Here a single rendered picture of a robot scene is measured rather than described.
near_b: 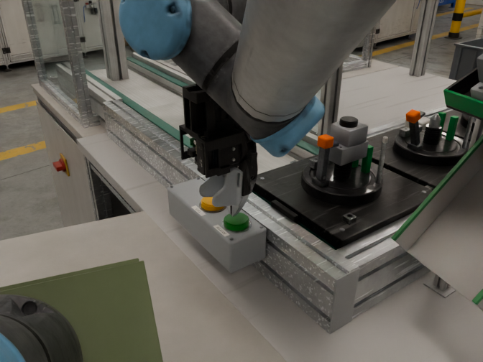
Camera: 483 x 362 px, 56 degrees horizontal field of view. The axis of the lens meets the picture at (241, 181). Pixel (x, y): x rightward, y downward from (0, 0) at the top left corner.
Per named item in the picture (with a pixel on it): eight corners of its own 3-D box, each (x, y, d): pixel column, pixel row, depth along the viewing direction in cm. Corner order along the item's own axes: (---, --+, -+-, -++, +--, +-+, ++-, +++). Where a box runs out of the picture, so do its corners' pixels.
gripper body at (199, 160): (180, 162, 65) (175, 80, 59) (230, 149, 70) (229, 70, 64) (208, 183, 60) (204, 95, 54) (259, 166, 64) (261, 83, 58)
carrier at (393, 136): (443, 201, 80) (460, 135, 74) (343, 154, 97) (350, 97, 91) (514, 166, 92) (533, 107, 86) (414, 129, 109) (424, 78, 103)
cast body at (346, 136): (340, 166, 75) (345, 126, 72) (322, 157, 78) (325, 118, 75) (374, 154, 79) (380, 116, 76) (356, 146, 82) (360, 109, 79)
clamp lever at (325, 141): (320, 182, 75) (325, 139, 72) (312, 177, 77) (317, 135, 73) (336, 177, 77) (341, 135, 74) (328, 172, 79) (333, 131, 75)
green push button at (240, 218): (233, 239, 69) (233, 228, 68) (218, 227, 72) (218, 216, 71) (254, 230, 71) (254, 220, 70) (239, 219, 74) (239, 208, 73)
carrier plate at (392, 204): (341, 251, 67) (342, 240, 66) (246, 187, 84) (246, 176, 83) (438, 203, 79) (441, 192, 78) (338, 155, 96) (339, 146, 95)
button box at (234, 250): (231, 274, 70) (230, 242, 67) (168, 214, 85) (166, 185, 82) (266, 258, 73) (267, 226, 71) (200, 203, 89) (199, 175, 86)
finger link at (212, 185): (196, 215, 70) (193, 161, 66) (228, 203, 73) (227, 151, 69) (206, 224, 68) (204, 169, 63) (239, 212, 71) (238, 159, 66)
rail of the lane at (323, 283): (330, 335, 65) (337, 275, 59) (107, 136, 129) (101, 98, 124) (356, 318, 67) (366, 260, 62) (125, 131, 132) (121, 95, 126)
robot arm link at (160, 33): (222, 44, 40) (269, 24, 48) (131, -45, 40) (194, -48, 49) (180, 104, 45) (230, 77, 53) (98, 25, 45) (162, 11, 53)
